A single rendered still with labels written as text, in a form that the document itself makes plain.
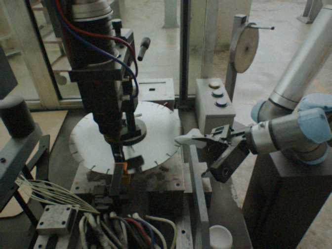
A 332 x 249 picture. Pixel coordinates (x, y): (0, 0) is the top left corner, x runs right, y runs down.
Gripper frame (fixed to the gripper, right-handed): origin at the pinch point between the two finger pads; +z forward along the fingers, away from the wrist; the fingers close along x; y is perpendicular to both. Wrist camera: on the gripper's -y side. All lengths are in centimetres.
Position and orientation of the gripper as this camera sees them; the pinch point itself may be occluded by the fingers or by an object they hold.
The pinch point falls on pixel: (186, 160)
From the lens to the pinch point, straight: 70.1
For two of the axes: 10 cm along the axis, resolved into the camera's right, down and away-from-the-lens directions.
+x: -5.2, -7.8, -3.5
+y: 3.4, -5.6, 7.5
